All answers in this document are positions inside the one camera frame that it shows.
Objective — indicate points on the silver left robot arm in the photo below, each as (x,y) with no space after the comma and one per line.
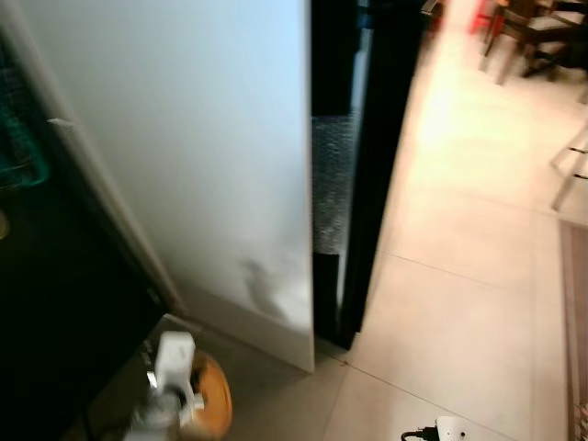
(152,423)

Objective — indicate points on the dark wooden dining chair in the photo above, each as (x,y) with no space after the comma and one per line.
(510,23)
(556,37)

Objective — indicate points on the red stool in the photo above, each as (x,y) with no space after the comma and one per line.
(480,14)

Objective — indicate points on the clear bubble wrap sheet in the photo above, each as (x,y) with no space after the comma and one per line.
(331,184)

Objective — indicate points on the black cabinet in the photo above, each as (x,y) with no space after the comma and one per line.
(55,294)

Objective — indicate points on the white metal chair frame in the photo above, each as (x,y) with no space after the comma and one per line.
(570,170)

